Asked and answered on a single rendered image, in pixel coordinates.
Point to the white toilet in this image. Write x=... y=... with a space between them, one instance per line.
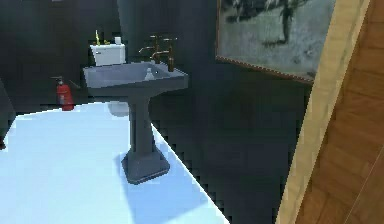
x=109 y=54

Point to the bronze soap bottle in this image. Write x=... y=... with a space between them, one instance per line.
x=171 y=60

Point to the bronze sink faucet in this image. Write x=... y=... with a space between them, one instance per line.
x=155 y=50

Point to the small white cup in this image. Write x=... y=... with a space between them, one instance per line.
x=117 y=40

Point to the framed grey picture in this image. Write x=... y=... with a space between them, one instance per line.
x=276 y=36

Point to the yellow green spray bottle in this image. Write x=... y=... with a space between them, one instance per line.
x=97 y=38

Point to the red fire extinguisher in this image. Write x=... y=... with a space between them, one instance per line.
x=64 y=96

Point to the brown wooden room door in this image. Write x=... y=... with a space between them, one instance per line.
x=346 y=133

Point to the grey pedestal sink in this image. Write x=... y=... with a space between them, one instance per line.
x=140 y=110

